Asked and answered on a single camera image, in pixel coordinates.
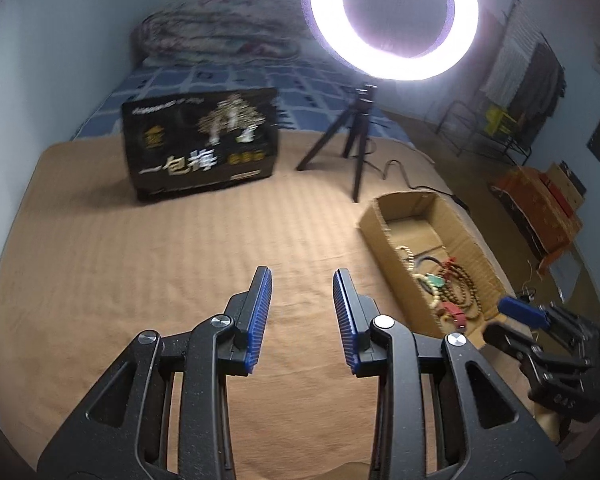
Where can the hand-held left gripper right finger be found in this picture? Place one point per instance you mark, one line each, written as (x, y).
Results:
(345, 315)

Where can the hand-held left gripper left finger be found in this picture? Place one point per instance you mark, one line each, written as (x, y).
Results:
(260, 310)

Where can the orange cardboard box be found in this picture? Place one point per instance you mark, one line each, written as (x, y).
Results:
(534, 205)

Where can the person's right forearm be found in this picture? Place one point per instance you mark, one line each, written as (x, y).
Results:
(547, 422)

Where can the striped towel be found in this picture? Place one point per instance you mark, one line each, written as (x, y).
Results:
(512, 45)

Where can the black clothes drying rack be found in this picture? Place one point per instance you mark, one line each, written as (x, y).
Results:
(517, 5)

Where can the black tripod stand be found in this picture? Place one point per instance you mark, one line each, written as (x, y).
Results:
(357, 125)

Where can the yellow box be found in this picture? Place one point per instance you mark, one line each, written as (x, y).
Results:
(498, 120)

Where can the folded floral quilt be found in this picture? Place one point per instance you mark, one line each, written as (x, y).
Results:
(215, 30)

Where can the tan blanket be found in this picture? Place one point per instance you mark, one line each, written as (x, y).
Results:
(155, 260)

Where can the black snack bag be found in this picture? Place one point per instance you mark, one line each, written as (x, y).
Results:
(180, 160)

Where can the dark hanging clothes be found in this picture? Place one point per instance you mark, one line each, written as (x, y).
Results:
(539, 80)

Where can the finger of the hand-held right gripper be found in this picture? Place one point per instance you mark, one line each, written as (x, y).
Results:
(522, 308)
(509, 337)

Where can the brown carton with red stripe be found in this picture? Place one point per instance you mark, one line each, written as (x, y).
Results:
(567, 180)

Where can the silver bangle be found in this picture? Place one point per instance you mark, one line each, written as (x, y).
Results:
(427, 260)

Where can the blue checkered bed sheet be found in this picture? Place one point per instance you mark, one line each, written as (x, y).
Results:
(305, 95)

